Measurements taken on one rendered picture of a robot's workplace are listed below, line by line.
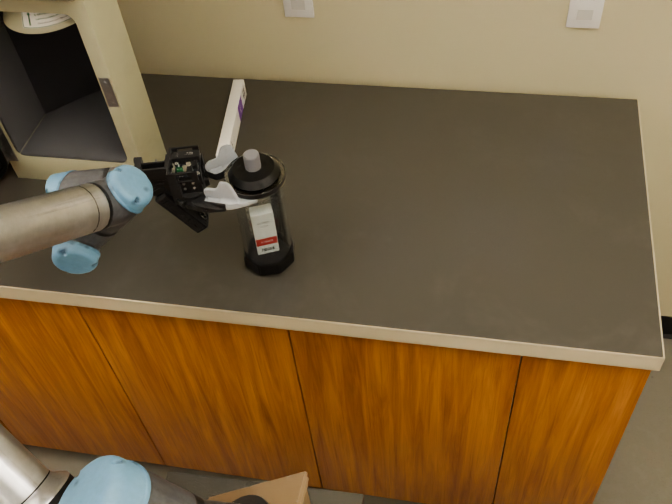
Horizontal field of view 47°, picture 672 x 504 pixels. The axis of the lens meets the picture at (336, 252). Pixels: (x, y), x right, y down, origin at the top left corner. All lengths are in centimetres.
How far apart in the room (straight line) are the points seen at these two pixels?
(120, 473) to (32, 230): 35
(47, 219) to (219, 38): 94
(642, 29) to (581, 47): 13
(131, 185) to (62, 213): 13
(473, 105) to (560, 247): 46
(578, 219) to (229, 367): 79
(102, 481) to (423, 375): 77
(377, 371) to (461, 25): 79
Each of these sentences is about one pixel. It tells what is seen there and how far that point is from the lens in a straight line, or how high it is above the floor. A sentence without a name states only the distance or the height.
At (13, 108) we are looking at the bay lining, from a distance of 180.
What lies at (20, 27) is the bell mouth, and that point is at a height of 133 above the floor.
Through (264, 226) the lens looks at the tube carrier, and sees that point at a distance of 139.
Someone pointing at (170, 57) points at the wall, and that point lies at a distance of 205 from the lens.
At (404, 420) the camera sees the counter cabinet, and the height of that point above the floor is 55.
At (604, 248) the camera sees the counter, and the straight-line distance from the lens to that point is 156.
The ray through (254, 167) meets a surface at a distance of 134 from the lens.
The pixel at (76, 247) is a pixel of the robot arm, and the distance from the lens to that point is 131.
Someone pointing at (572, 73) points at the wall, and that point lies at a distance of 189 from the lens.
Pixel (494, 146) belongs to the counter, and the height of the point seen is 94.
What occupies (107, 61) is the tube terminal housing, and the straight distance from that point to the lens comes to 154.
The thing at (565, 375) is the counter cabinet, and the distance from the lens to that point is 154.
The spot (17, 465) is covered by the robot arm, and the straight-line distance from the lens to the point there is 112.
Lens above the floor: 209
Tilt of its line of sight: 49 degrees down
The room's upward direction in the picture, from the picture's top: 7 degrees counter-clockwise
